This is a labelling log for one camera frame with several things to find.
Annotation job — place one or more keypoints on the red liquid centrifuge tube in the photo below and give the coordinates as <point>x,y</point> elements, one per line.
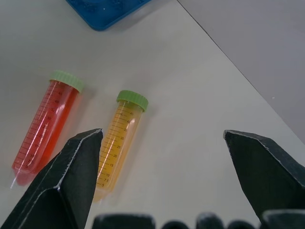
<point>43,128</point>

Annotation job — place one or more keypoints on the blue tube rack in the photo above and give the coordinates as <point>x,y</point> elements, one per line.
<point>107,12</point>

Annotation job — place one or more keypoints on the orange liquid centrifuge tube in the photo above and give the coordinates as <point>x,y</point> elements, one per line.
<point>116,145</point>

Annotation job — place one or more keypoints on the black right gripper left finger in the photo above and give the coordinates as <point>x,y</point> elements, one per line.
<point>64,181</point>

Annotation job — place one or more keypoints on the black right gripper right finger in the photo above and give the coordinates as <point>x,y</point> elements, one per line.
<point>267,171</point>

